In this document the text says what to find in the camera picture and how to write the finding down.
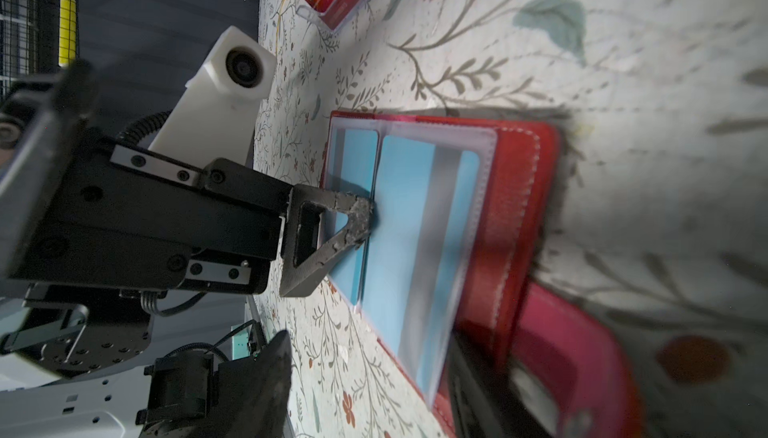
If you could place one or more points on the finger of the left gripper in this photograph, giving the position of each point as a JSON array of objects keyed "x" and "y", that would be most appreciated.
[
  {"x": 191, "y": 396},
  {"x": 322, "y": 226}
]

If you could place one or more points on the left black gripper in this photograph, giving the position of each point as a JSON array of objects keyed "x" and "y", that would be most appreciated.
[{"x": 94, "y": 230}]

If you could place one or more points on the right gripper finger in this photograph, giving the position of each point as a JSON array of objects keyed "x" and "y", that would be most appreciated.
[{"x": 482, "y": 405}]

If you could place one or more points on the red card holder wallet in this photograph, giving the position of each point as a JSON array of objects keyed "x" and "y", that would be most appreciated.
[{"x": 566, "y": 369}]

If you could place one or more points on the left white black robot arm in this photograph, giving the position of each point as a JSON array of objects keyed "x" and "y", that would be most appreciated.
[{"x": 98, "y": 404}]

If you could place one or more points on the yellow tag on basket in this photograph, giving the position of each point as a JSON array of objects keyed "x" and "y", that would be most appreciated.
[{"x": 67, "y": 32}]

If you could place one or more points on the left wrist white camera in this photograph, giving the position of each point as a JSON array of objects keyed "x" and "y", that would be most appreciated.
[{"x": 215, "y": 117}]

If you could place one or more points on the black wire wall basket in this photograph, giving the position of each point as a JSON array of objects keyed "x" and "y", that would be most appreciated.
[{"x": 29, "y": 39}]

